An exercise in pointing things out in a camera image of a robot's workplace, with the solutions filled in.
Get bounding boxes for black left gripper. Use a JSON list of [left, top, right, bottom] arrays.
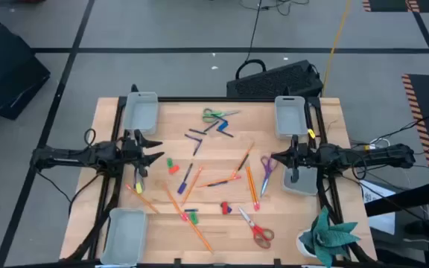
[[121, 128, 166, 179]]

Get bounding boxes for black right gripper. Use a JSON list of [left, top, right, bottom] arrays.
[[270, 134, 314, 185]]

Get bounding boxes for purple handled scissors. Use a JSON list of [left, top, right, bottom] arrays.
[[259, 155, 279, 199]]

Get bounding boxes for grey plastic bin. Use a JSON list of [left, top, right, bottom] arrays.
[[122, 91, 160, 135], [281, 163, 320, 197], [99, 207, 150, 267], [273, 95, 310, 141]]

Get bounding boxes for red handled scissors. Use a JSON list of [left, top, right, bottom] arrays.
[[238, 206, 276, 250]]

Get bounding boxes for green handled scissors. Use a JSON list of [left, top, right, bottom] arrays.
[[201, 107, 241, 124]]

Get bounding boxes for black mesh case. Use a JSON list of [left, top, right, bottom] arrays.
[[226, 58, 325, 99]]

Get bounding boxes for white round pot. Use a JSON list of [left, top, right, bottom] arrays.
[[295, 229, 318, 260]]

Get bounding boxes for green paper plant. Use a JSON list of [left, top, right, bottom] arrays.
[[298, 205, 361, 268]]

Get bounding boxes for white paper sheet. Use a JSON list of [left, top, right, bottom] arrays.
[[359, 179, 397, 236]]

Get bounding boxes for black beam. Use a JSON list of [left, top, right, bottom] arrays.
[[364, 179, 429, 218]]

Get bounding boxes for black hazard striped floor mat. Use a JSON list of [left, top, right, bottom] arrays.
[[362, 0, 429, 13], [401, 73, 429, 183]]

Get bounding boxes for black flat floor case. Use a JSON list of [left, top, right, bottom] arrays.
[[0, 7, 51, 121]]

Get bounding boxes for black left wrist camera cable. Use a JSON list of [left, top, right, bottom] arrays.
[[83, 127, 98, 147]]

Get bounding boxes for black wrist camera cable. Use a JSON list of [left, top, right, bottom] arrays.
[[83, 127, 98, 147], [350, 156, 369, 182]]

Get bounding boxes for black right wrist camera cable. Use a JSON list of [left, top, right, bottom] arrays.
[[350, 156, 369, 182]]

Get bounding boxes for white cable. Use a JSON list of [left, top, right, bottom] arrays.
[[369, 136, 391, 149]]

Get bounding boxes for black left arm base cable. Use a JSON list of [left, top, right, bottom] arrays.
[[34, 169, 106, 217]]

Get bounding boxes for yellow cable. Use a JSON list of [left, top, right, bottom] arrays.
[[320, 0, 353, 98]]

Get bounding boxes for black floor cable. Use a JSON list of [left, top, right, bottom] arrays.
[[238, 0, 311, 63]]

